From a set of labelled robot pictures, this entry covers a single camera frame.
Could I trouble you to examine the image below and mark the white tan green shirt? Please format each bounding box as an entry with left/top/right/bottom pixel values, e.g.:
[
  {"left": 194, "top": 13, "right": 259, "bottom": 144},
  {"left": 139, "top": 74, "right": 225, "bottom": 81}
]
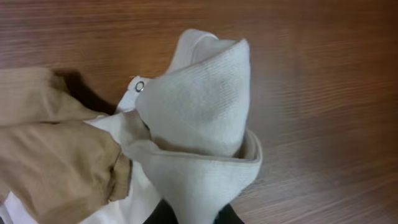
[{"left": 1, "top": 29, "right": 262, "bottom": 223}]

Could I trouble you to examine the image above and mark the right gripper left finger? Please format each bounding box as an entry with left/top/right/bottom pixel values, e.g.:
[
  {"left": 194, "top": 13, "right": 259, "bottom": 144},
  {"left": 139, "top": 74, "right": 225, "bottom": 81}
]
[{"left": 144, "top": 200, "right": 178, "bottom": 224}]

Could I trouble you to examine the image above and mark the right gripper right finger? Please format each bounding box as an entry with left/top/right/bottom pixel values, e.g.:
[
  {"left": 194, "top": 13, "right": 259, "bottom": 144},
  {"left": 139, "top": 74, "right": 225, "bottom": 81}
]
[{"left": 213, "top": 204, "right": 244, "bottom": 224}]

